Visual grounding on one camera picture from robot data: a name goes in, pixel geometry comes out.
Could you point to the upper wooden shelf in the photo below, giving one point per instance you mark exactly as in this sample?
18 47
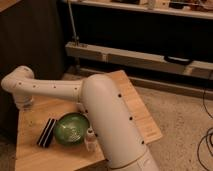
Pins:
141 8

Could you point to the small white bottle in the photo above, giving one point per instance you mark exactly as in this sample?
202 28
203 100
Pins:
90 140

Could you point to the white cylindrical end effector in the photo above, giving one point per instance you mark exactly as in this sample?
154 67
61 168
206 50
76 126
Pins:
23 101

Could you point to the wooden beam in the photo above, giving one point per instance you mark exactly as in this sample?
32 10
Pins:
137 59

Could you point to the metal pole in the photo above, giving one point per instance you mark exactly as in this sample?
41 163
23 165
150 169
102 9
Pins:
75 37

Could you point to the green glass bowl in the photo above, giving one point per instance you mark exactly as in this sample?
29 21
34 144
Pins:
71 129

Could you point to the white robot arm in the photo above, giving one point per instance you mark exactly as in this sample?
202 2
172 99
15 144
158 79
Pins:
120 140

